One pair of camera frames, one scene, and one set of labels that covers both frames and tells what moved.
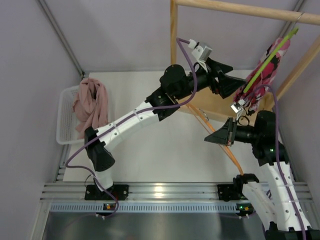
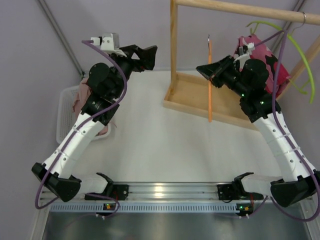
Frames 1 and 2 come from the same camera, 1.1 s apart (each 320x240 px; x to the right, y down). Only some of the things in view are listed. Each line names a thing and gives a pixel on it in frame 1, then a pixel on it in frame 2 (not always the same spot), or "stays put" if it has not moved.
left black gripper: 215,80 → 136,58
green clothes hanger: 292,33 → 253,25
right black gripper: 231,132 → 220,75
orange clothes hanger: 211,129 → 210,98
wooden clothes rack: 206,100 stays put
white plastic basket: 66,121 stays put
